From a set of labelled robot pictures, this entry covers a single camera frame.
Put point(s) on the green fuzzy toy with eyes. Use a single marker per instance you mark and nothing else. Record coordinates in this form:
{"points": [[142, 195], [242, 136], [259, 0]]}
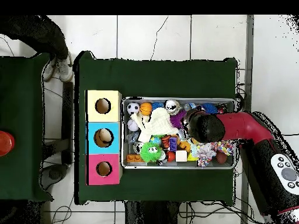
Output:
{"points": [[150, 152]]}

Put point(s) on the green cloth side table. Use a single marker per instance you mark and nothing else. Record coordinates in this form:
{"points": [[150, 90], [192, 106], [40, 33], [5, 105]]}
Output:
{"points": [[23, 93]]}

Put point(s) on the small soccer ball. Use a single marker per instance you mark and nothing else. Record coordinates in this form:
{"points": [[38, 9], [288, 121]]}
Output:
{"points": [[133, 108]]}

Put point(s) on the wooden box with three holes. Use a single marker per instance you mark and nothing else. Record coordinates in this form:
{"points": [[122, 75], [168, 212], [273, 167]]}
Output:
{"points": [[91, 140]]}

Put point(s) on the orange toy block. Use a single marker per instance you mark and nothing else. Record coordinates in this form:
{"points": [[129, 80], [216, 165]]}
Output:
{"points": [[134, 158]]}

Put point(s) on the person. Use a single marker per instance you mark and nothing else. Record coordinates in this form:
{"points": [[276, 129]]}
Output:
{"points": [[42, 32]]}

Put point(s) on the purple spiky ball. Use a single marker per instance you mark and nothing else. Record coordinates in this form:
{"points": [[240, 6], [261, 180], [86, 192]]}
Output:
{"points": [[177, 119]]}

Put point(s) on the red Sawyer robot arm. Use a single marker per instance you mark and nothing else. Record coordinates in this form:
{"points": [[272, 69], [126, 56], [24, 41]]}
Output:
{"points": [[238, 128]]}

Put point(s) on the small orange basketball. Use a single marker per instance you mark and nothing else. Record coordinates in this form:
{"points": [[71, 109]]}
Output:
{"points": [[146, 108]]}

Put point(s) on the cream knitted cloth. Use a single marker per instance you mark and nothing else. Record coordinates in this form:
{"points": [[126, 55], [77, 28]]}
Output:
{"points": [[156, 123]]}

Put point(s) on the colourful patterned cloth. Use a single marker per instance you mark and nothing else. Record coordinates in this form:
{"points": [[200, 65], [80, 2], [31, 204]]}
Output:
{"points": [[208, 151]]}

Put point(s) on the blue spiky ball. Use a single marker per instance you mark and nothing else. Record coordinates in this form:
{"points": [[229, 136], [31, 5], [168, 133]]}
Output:
{"points": [[210, 108]]}

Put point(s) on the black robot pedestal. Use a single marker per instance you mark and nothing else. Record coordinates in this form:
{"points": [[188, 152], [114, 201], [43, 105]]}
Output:
{"points": [[154, 214]]}

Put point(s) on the clear mesh bin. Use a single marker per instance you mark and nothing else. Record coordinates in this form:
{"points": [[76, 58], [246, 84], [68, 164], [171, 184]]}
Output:
{"points": [[124, 140]]}

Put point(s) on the tan plush toy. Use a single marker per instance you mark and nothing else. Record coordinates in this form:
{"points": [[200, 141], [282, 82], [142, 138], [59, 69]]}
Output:
{"points": [[184, 145]]}

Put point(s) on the red round container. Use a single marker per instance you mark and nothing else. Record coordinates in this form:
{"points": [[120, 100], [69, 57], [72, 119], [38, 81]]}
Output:
{"points": [[5, 143]]}

